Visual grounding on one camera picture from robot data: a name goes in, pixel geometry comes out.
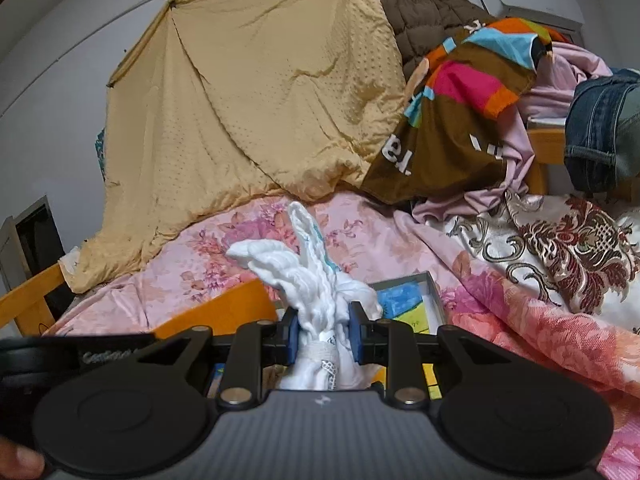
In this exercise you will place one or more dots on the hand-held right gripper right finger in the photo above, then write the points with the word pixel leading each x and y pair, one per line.
pixel 354 332

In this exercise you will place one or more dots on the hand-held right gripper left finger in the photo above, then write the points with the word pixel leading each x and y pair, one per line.
pixel 292 340

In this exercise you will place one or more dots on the grey tray with cartoon print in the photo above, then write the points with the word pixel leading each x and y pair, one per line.
pixel 400 300

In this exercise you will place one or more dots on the white knitted sock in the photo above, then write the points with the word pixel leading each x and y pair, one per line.
pixel 310 280

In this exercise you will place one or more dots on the person's left hand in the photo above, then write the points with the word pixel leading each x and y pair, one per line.
pixel 17 462

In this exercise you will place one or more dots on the grey door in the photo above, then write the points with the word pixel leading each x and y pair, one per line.
pixel 35 240

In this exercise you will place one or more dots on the pink floral quilt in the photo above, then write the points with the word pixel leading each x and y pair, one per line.
pixel 225 240

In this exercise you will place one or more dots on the brown colourful striped cloth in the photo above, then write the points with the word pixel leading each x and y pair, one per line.
pixel 450 150

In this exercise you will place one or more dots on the cream red brocade blanket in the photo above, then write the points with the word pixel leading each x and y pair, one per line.
pixel 575 240

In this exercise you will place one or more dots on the yellow dotted blanket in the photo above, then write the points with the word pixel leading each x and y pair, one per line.
pixel 225 110

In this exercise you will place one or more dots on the blue jeans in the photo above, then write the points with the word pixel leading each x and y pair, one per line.
pixel 600 125

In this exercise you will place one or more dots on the brown quilted coat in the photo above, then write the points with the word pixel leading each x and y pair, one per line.
pixel 425 15

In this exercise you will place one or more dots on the lilac pink cloth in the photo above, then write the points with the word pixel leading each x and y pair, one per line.
pixel 560 75

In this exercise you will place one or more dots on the teal wall poster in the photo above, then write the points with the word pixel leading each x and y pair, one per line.
pixel 101 155

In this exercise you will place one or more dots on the wooden bed frame board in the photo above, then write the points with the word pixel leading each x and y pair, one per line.
pixel 547 147

